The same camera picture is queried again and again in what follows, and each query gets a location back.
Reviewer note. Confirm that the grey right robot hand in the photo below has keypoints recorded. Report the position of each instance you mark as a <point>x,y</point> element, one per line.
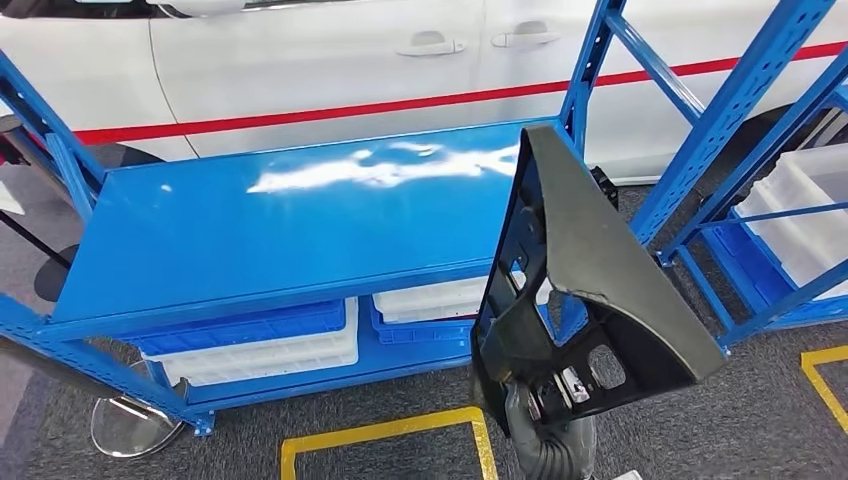
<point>520,417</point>

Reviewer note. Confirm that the black plastic license plate bracket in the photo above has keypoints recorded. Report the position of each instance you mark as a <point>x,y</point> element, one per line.
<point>596,252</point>

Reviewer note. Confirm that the blue wheeled shelf rack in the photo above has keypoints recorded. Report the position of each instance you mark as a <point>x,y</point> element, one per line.
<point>705,291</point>

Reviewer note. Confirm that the blue metal shelf rack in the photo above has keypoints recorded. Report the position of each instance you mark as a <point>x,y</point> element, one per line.
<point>265,232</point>

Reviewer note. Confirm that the blue plastic crate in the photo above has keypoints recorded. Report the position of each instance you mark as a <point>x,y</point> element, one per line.
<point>742,265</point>
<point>252,328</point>
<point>424,331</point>

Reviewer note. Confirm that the chrome stanchion base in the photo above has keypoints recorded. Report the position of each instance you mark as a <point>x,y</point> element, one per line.
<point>129,430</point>

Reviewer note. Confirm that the white car red stripe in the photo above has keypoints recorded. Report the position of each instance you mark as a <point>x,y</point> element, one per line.
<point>298,73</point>

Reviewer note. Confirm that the black floor stand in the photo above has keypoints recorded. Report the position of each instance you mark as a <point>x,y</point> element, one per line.
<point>56,278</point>

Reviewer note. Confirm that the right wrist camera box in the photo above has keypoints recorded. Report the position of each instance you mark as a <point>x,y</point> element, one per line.
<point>628,476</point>

